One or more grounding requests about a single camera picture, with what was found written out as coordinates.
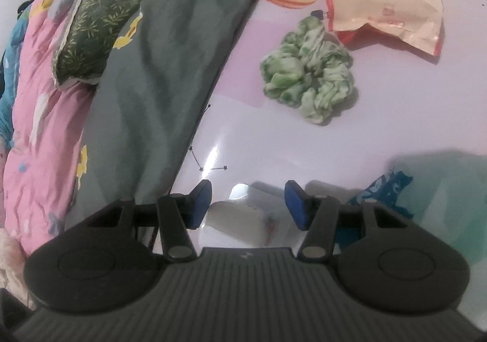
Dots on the grey blanket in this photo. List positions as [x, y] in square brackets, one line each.
[152, 79]

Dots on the pink printed quilt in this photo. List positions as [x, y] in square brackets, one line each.
[42, 136]

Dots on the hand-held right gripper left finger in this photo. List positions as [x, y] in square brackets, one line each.
[199, 205]

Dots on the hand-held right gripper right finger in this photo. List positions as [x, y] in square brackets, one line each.
[296, 208]

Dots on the white knitted cloth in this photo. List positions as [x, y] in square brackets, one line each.
[9, 258]

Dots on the white jar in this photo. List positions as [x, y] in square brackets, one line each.
[236, 220]

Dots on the green leaf print pillow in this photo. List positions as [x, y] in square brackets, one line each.
[95, 22]

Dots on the orange wet wipes pack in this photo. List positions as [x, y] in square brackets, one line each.
[380, 3]

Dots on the white plastic bag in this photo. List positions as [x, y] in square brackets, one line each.
[437, 193]

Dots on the green scrunchie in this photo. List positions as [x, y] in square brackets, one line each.
[308, 71]

